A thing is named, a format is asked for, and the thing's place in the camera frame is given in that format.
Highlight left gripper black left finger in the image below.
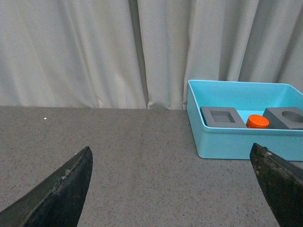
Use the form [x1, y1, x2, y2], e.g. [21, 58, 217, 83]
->
[0, 147, 93, 227]

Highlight orange cylinder part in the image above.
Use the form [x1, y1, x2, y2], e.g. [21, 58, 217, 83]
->
[246, 114, 270, 129]

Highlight white curtain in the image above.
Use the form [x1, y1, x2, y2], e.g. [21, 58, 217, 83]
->
[0, 0, 303, 109]

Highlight gray block square recess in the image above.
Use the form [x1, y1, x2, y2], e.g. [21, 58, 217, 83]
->
[200, 106, 247, 128]

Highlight blue plastic box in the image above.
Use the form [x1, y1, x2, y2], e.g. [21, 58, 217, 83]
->
[187, 80, 303, 161]

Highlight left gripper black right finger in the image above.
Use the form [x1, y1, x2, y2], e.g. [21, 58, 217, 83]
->
[250, 143, 303, 227]

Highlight gray block round recess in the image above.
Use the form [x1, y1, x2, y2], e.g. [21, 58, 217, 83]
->
[263, 107, 303, 130]

